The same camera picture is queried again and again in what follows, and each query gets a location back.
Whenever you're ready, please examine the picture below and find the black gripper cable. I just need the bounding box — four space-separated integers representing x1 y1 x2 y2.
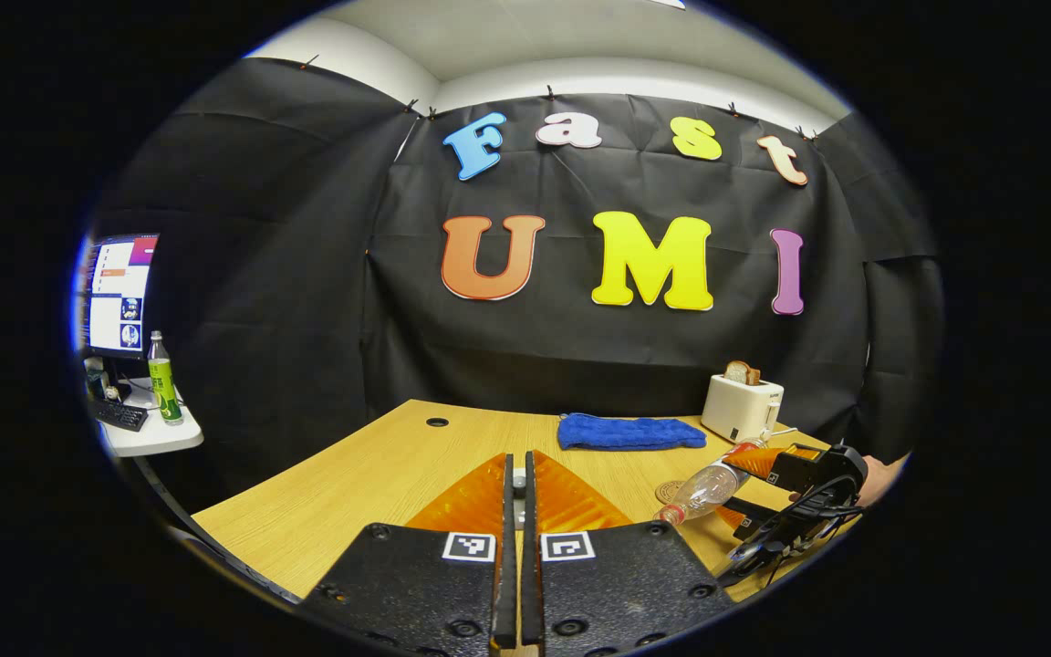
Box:
724 474 866 587

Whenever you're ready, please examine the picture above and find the white side table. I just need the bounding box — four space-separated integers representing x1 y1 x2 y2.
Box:
92 377 204 458

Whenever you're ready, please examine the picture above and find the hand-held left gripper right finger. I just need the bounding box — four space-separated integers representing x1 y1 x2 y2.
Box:
523 450 736 657

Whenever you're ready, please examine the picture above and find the computer monitor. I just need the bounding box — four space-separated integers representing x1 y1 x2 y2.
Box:
78 235 161 361

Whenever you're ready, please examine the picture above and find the black keyboard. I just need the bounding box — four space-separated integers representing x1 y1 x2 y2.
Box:
88 397 151 433

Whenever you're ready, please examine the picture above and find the clear plastic water bottle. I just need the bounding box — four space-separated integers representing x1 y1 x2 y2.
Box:
655 438 769 527

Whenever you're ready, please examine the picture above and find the white toaster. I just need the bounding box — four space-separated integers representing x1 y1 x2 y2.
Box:
701 372 785 444

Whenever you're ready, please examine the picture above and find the green drink bottle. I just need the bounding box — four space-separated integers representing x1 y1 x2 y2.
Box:
147 330 185 426

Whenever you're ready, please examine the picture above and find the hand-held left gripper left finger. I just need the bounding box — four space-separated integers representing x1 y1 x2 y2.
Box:
297 452 517 657

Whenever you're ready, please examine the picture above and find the black backdrop cloth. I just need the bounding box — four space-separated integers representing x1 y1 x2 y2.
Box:
92 59 944 498

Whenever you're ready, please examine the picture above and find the blue towel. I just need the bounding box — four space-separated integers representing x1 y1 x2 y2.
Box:
557 412 707 452

